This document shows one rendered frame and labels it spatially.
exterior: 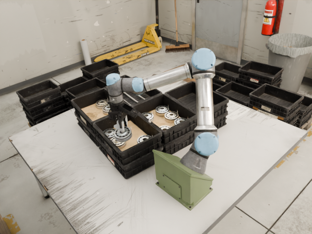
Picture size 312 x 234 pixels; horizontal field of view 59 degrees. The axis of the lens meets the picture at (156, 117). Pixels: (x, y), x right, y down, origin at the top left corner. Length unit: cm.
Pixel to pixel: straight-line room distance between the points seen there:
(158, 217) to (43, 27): 389
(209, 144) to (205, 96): 24
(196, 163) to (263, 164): 52
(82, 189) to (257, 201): 150
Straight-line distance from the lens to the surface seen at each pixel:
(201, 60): 140
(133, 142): 180
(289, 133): 218
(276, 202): 262
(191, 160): 151
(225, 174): 177
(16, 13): 473
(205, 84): 140
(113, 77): 146
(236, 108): 236
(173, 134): 178
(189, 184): 143
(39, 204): 280
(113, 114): 157
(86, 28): 520
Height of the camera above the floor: 196
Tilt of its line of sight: 34 degrees down
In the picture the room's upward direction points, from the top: 5 degrees counter-clockwise
